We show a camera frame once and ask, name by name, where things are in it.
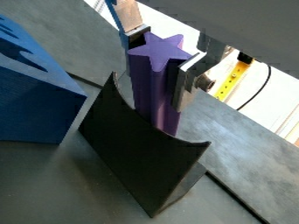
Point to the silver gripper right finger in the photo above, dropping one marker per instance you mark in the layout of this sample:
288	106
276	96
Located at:
190	77

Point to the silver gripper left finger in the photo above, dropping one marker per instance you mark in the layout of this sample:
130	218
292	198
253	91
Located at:
129	23

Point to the purple star-shaped bar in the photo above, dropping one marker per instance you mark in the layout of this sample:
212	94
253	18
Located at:
153	63

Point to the black curved fixture stand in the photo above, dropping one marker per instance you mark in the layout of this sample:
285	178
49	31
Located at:
154	164

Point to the blue foam shape block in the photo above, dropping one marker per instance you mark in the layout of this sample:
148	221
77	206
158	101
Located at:
40	98

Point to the yellow metal rail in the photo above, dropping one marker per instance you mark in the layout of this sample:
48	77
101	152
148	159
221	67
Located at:
230	81

